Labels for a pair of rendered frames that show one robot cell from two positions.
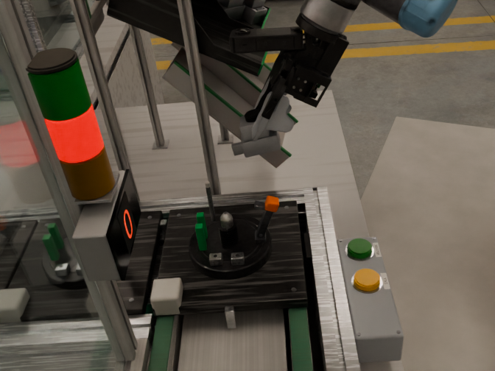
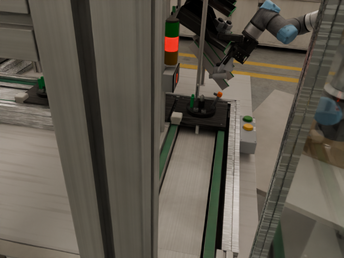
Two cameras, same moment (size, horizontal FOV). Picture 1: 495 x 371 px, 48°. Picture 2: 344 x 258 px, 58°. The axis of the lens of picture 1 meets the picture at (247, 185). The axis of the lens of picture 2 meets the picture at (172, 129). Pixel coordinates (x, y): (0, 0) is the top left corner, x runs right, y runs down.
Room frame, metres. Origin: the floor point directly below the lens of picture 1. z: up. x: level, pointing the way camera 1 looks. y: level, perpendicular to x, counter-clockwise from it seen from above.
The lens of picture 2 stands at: (-0.58, 0.06, 1.68)
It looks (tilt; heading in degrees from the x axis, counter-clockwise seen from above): 33 degrees down; 5
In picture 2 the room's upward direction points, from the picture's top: 3 degrees clockwise
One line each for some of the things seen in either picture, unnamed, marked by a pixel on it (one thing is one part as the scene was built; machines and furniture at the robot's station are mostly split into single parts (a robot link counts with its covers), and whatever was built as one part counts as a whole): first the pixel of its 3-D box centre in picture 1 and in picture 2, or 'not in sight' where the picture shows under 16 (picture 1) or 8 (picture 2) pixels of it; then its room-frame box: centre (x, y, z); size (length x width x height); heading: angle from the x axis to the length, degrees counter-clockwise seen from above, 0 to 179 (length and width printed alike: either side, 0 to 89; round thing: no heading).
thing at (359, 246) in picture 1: (359, 249); (248, 119); (0.66, -0.17, 0.96); 0.04 x 0.04 x 0.02
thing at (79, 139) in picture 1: (74, 130); (171, 42); (0.51, 0.17, 1.33); 0.05 x 0.05 x 0.05
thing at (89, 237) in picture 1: (85, 163); (170, 54); (0.51, 0.17, 1.29); 0.12 x 0.05 x 0.25; 176
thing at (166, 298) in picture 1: (167, 297); (176, 118); (0.60, 0.15, 0.97); 0.05 x 0.05 x 0.04; 86
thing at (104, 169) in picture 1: (87, 168); (170, 56); (0.51, 0.17, 1.28); 0.05 x 0.05 x 0.05
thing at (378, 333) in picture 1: (366, 294); (246, 133); (0.59, -0.17, 0.93); 0.21 x 0.07 x 0.06; 176
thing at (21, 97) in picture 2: not in sight; (49, 84); (0.74, 0.78, 1.01); 0.24 x 0.24 x 0.13; 86
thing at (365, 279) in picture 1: (367, 281); (248, 127); (0.59, -0.17, 0.96); 0.04 x 0.04 x 0.02
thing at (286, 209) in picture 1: (231, 252); (200, 112); (0.69, 0.04, 0.96); 0.24 x 0.24 x 0.02; 86
